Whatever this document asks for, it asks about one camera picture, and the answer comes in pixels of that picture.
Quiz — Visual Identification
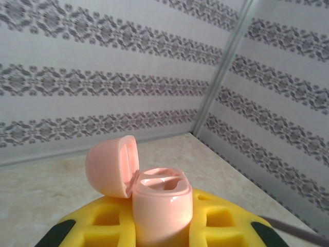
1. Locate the pink earbud charging case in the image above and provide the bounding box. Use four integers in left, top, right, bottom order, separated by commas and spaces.
84, 135, 193, 247

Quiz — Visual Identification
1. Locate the aluminium corner post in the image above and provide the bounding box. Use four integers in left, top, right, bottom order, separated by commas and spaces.
192, 0, 257, 138

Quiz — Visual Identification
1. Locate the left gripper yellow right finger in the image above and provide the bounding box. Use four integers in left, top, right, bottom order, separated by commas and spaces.
189, 187, 278, 247

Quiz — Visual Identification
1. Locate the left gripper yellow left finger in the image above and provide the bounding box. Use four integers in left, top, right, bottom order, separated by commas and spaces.
37, 195, 137, 247

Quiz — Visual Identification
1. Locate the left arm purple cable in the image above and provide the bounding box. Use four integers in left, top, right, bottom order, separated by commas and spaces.
258, 215, 329, 245

